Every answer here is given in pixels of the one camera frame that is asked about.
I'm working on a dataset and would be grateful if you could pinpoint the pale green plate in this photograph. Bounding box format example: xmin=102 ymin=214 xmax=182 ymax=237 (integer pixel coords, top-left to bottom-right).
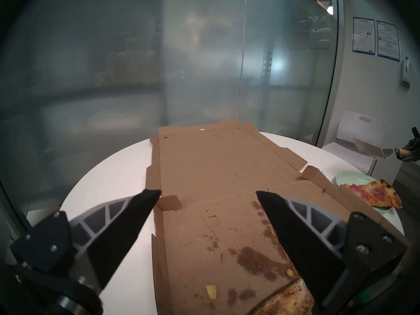
xmin=334 ymin=172 xmax=397 ymax=216

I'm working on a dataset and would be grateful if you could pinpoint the white wall dispenser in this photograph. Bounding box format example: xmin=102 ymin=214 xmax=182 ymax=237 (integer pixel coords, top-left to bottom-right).
xmin=401 ymin=56 xmax=411 ymax=89

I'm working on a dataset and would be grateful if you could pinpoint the wooden handled metal spatula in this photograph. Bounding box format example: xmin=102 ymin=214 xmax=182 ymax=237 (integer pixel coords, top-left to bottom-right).
xmin=353 ymin=138 xmax=410 ymax=159

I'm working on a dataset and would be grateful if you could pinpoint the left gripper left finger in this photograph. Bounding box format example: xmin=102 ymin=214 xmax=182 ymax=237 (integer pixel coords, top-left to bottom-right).
xmin=10 ymin=189 xmax=162 ymax=290

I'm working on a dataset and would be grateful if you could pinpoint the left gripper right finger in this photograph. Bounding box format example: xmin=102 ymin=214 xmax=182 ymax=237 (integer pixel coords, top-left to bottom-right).
xmin=256 ymin=190 xmax=407 ymax=315

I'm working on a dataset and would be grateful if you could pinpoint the white chair with plain back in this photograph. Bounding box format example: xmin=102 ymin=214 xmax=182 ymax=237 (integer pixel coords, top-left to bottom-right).
xmin=322 ymin=111 xmax=386 ymax=177

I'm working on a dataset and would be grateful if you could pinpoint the cardboard pizza box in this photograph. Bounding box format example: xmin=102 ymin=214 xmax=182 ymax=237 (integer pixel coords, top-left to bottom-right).
xmin=145 ymin=119 xmax=410 ymax=315

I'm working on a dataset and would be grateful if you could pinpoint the ham pizza slice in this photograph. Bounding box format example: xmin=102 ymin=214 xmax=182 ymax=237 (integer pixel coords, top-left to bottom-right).
xmin=340 ymin=179 xmax=403 ymax=209

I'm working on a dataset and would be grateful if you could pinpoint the plain cheese pizza slice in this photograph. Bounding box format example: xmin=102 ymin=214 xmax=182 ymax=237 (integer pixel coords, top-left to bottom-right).
xmin=249 ymin=277 xmax=317 ymax=315

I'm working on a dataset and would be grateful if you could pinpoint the blue bordered wall poster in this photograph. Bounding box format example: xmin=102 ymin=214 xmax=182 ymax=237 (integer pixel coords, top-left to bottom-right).
xmin=377 ymin=21 xmax=401 ymax=62
xmin=352 ymin=17 xmax=376 ymax=56

